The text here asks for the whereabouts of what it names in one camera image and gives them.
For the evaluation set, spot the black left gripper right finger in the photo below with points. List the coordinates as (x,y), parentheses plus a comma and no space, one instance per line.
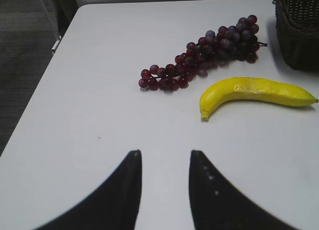
(217,205)

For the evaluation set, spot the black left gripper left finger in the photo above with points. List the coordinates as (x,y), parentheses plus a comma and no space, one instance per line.
(114,205)

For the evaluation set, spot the black wicker basket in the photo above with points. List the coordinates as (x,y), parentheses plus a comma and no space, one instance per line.
(297,26)

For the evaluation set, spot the yellow banana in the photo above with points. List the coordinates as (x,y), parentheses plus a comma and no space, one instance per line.
(252,88)

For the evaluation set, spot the red purple grape bunch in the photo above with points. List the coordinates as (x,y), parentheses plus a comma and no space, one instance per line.
(236,42)

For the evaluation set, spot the dark chair with metal leg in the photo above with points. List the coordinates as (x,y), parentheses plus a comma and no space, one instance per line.
(64,11)

